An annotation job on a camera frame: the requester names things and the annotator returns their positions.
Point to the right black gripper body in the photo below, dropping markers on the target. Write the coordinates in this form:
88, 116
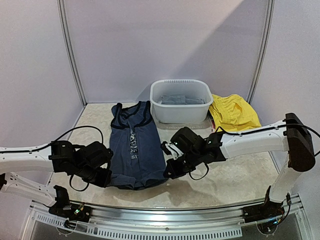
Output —
171, 170

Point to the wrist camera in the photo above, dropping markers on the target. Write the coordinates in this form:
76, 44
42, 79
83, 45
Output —
186, 140
96, 154

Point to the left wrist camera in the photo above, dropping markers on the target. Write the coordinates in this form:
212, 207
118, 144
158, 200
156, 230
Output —
96, 154

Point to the aluminium corner post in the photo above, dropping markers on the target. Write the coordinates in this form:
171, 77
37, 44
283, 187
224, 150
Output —
262, 50
61, 5

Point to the white plastic wash basin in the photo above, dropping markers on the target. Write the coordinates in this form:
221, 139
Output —
180, 114

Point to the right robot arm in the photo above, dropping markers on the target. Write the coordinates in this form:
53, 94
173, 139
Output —
289, 135

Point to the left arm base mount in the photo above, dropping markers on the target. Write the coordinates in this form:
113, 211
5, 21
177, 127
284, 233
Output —
72, 212

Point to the pink folded cloth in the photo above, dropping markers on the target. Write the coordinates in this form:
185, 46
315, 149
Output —
213, 127

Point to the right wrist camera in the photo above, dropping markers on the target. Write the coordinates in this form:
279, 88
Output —
186, 140

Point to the right aluminium corner post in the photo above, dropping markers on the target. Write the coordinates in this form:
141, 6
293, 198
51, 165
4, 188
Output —
262, 50

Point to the front aluminium rail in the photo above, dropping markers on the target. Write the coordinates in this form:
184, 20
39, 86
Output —
225, 222

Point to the yellow shorts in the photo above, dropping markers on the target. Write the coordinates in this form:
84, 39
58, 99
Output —
233, 114

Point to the left aluminium corner post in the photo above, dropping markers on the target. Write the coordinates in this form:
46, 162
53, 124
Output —
61, 5

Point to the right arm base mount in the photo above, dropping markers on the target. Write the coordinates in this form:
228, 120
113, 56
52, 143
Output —
267, 215

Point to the navy blue tank top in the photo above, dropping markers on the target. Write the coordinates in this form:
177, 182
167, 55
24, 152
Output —
138, 161

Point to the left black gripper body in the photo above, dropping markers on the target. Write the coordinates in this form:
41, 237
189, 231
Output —
86, 173

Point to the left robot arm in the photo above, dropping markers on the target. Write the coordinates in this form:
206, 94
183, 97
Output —
57, 157

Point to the grey denim cloth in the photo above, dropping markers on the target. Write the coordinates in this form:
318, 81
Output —
179, 100

